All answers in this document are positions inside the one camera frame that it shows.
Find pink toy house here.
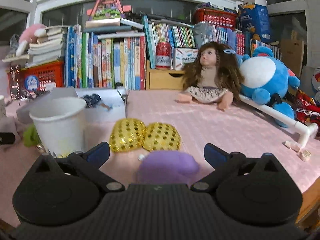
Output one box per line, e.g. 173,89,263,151
86,0,132,22

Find red plastic crate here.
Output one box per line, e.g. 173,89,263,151
7,60,65,98

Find flat books atop upright row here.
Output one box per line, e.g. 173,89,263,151
82,17,145,40

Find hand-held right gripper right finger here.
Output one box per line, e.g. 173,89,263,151
191,143,292,193

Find paper cup with yellow drawing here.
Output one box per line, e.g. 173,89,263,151
29,97,87,158

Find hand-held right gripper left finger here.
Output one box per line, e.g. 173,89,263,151
32,141,125,193

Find red printed cloth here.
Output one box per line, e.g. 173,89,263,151
292,90,320,137

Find pink plush toy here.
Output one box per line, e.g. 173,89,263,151
15,24,48,57

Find white label printer box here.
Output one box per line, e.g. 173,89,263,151
172,47,199,71

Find stack of flat books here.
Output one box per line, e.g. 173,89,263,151
2,26,66,68

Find white plastic pipe rack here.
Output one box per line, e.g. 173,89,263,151
239,94,319,148

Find blue and white plush toy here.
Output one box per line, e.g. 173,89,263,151
236,46,300,128

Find paper cup with black drawing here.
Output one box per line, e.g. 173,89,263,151
0,95,7,118

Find red plastic basket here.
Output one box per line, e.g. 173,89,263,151
194,8,238,29

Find brown cardboard sheet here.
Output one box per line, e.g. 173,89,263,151
280,31,305,68

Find grey cardboard tray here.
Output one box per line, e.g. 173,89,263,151
16,87,129,124

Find round blue sticker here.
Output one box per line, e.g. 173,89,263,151
24,75,40,90

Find purple plush scrunchie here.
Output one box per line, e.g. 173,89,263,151
136,150,200,184

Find dark blue floral pouch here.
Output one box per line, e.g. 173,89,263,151
82,94,102,108

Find wooden drawer box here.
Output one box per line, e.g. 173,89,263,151
146,60,187,90

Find red drink can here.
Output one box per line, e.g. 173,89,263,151
155,42,173,70

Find green scrunchie with bell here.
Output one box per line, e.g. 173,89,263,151
23,124,43,153

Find brown-haired doll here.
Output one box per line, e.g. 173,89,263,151
174,42,245,112

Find row of upright books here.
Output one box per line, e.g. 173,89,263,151
64,15,283,91

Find blue cardboard box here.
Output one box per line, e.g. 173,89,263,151
237,2,272,43

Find pink striped tablecloth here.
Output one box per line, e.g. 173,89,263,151
0,89,320,225

